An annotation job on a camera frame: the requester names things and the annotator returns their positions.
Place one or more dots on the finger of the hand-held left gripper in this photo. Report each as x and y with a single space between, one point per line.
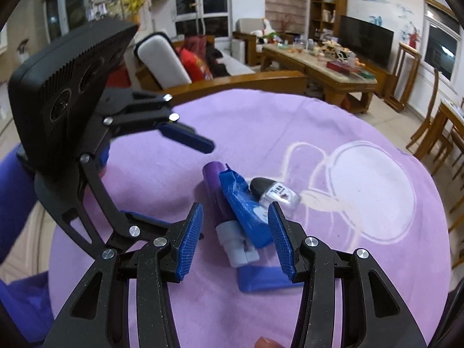
188 138
145 219

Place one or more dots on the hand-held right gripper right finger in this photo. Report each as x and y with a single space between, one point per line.
282 246

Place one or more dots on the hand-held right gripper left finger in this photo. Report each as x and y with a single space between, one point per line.
190 246

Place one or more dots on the small clear bottle black cap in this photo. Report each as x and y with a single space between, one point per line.
279 194

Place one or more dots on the purple bottle with white cap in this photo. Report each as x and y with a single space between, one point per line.
214 185

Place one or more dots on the blue plastic wrapper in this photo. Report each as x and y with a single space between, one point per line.
243 206

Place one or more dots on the person's left forearm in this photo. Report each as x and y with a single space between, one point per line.
14 195

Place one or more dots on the person's right hand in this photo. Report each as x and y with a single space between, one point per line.
267 343

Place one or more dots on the flat periwinkle box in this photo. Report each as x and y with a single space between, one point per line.
268 279

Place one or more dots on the wooden chair back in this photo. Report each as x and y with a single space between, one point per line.
235 81

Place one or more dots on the red cushion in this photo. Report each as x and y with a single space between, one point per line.
194 63

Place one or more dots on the white sofa cushion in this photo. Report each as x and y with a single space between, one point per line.
163 61

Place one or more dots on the purple printed blanket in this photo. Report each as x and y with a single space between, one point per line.
362 261

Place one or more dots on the dark cloth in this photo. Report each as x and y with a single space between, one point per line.
212 52

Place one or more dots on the yellow artificial flowers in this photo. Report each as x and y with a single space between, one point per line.
134 3

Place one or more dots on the beige armchair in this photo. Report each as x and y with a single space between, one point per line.
246 43

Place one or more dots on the plush toys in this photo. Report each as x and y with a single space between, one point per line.
266 31

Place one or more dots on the large balcony window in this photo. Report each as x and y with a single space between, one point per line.
203 0

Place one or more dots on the person's blue clothing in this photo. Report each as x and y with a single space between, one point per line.
25 308

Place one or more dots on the wooden coffee table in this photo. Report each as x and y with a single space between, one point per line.
326 76

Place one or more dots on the flat red box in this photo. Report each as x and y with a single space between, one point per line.
340 67

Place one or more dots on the striped window blind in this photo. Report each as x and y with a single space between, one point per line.
286 0

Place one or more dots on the white ornate fruit rack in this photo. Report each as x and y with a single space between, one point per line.
339 50

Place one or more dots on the flat green box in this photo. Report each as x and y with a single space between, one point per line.
365 75

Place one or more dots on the wooden dining chair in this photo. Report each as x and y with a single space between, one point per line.
431 130

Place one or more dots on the wooden bookshelf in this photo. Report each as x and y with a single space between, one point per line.
328 7

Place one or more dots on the wooden television stand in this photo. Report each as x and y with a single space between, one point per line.
380 78

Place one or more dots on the black television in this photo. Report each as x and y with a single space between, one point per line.
366 41

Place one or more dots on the wooden dining table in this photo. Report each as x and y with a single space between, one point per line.
451 123

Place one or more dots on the tall wooden plant stand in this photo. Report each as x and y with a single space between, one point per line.
404 76

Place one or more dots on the red potted plant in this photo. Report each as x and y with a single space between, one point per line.
413 40

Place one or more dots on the dark window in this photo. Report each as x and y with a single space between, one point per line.
442 40

